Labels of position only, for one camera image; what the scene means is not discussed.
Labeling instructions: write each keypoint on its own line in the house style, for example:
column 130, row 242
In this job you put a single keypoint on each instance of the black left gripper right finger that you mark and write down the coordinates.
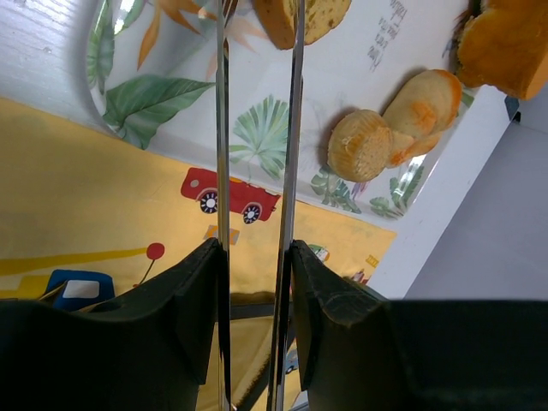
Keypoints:
column 360, row 351

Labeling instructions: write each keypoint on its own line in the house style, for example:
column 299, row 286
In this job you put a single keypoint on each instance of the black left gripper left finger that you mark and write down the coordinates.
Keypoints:
column 147, row 349

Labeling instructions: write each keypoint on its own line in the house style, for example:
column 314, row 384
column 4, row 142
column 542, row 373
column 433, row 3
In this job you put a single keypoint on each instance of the metal serving tongs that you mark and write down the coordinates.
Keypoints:
column 280, row 329

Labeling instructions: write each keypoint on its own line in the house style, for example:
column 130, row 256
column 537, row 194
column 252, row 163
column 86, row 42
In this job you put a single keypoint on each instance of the toasted bread slice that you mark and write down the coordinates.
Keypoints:
column 277, row 18

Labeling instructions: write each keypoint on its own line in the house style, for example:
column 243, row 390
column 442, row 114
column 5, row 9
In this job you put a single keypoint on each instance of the twisted orange bread roll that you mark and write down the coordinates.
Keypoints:
column 419, row 114

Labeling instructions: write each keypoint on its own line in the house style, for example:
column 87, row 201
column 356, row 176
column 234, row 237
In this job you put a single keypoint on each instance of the yellow vehicle print placemat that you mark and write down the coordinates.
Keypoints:
column 72, row 198

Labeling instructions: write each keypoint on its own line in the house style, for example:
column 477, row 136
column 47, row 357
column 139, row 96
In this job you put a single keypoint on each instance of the small round muffin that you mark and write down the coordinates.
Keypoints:
column 359, row 146

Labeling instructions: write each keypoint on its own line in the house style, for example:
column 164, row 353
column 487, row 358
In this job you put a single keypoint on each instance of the leaf patterned white tray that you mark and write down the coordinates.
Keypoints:
column 151, row 68

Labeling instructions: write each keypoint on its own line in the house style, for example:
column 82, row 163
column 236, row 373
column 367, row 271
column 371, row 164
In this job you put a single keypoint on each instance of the tall orange round cake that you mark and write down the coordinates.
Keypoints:
column 504, row 44

